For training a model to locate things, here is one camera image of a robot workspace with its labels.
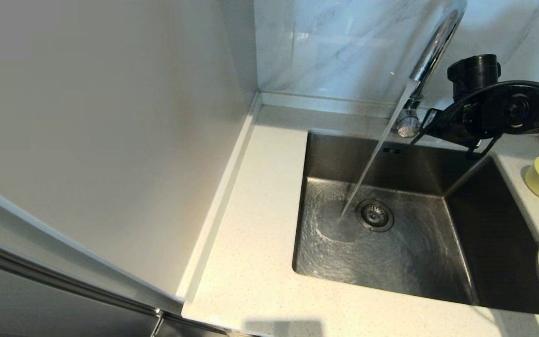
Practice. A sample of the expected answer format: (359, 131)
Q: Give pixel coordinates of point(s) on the round metal drain strainer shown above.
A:
(375, 216)

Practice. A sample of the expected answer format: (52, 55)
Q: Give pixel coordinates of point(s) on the white tall side panel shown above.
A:
(110, 117)

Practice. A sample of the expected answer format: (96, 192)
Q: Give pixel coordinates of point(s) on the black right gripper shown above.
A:
(475, 75)

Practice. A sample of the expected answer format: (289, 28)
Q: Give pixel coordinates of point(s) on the chrome gooseneck kitchen faucet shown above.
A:
(433, 51)

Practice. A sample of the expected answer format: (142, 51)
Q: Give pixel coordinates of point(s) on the stainless steel sink basin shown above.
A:
(335, 267)

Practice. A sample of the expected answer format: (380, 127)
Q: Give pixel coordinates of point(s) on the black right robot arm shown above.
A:
(531, 110)

